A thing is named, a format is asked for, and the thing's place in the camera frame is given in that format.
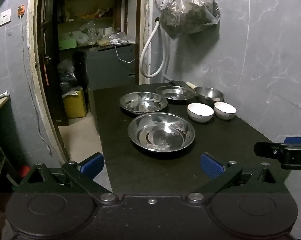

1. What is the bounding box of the medium steel plate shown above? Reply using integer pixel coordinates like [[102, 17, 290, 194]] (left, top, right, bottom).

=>
[[119, 91, 168, 116]]

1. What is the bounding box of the steel bowl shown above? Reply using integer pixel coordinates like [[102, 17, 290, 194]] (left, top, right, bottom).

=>
[[194, 87, 224, 105]]

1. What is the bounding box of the white wall switch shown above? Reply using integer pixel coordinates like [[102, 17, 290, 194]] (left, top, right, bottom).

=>
[[0, 9, 12, 30]]

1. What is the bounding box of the large steel plate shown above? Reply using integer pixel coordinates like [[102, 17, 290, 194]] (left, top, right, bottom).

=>
[[127, 112, 195, 153]]

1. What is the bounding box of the yellow container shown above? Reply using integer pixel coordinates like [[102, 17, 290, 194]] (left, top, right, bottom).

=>
[[62, 86, 88, 119]]

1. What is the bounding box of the white charger with cable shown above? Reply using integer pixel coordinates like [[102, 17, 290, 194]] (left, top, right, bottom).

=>
[[110, 39, 136, 63]]

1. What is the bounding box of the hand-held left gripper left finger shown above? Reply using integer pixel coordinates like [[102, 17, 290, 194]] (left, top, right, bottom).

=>
[[12, 152, 118, 205]]

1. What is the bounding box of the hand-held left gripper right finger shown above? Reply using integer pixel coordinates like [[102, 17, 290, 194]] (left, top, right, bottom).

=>
[[186, 152, 290, 205]]

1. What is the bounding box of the white patterned bowl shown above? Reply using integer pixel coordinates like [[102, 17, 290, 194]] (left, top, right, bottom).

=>
[[187, 103, 214, 123]]

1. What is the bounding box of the grey cabinet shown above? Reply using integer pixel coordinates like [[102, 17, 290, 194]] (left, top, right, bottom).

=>
[[74, 44, 136, 98]]

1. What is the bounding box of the white wall cable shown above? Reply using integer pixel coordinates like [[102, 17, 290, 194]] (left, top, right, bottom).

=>
[[19, 15, 53, 157]]

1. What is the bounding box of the dark door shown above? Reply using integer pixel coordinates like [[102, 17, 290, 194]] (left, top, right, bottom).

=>
[[37, 0, 56, 124]]

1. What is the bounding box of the white hose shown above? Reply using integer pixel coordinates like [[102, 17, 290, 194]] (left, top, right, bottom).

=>
[[140, 17, 170, 78]]

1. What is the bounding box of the white bowl red rim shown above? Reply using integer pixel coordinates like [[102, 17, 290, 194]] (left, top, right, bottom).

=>
[[214, 102, 237, 121]]

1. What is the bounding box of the pale door frame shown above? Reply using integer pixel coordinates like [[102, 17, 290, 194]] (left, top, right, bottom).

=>
[[27, 0, 153, 164]]

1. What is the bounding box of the small steel plate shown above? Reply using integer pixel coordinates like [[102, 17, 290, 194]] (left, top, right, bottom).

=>
[[156, 85, 195, 101]]

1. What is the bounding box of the cluttered wooden shelf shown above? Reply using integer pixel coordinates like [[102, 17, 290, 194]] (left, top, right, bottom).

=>
[[57, 0, 136, 48]]

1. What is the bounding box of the cleaver with pale handle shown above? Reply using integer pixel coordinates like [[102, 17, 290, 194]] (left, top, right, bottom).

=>
[[169, 80, 197, 90]]

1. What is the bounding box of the plastic bag of dark greens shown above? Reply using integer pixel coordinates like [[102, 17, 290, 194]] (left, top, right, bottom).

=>
[[154, 0, 221, 40]]

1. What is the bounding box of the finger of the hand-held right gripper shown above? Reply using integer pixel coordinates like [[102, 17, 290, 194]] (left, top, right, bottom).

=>
[[284, 136, 301, 147], [254, 141, 286, 159]]

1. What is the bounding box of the green box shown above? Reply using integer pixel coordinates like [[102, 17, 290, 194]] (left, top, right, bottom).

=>
[[58, 39, 78, 50]]

